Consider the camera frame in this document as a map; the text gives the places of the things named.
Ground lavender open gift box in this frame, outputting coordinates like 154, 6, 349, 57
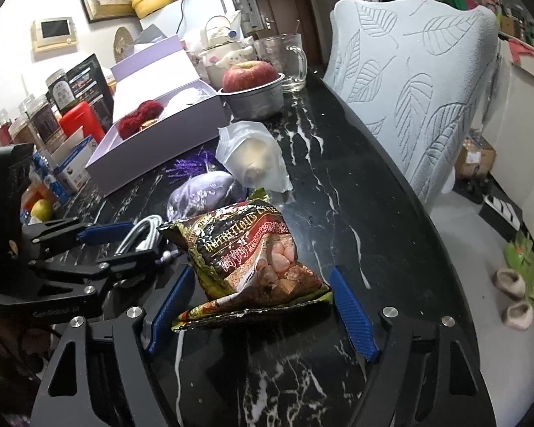
87, 36, 229, 196

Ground purple satin sachet with tassel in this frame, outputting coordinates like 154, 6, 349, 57
166, 148, 248, 222

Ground yellow lemon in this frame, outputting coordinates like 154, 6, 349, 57
31, 199, 54, 223

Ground red fluffy soft toy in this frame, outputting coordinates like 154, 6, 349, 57
116, 100, 164, 140

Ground blue white medicine box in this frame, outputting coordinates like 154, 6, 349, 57
52, 127, 97, 194

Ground white refrigerator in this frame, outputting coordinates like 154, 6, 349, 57
140, 0, 237, 42

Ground glass mug with stirrer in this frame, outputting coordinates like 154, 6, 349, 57
255, 34, 309, 94

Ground clear zip plastic bag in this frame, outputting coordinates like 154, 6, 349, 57
216, 121, 293, 193

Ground red plastic container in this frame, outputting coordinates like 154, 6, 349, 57
59, 101, 105, 144

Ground red gold candy packet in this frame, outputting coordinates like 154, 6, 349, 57
140, 118, 159, 130

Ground pink fuzzy slippers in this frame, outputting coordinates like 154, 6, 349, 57
492, 268, 534, 332

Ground dark jar white lid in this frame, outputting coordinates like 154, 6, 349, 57
46, 69, 78, 116

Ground white cabinet counter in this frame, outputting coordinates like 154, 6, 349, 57
453, 30, 534, 268

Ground brown entrance door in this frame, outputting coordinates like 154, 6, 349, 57
255, 0, 323, 65

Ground wall intercom panel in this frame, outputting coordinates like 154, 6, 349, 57
31, 17, 78, 53

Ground green slippers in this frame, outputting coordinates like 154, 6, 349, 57
504, 230, 534, 308

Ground small metal bowl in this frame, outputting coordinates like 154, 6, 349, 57
218, 73, 284, 121

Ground red apple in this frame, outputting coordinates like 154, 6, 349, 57
222, 61, 279, 93

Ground colourful shrimp snack bag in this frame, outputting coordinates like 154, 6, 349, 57
159, 188, 332, 332

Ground black snack pouch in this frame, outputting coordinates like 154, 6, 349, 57
66, 54, 114, 128

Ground white charging cable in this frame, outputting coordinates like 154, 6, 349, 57
114, 213, 166, 257

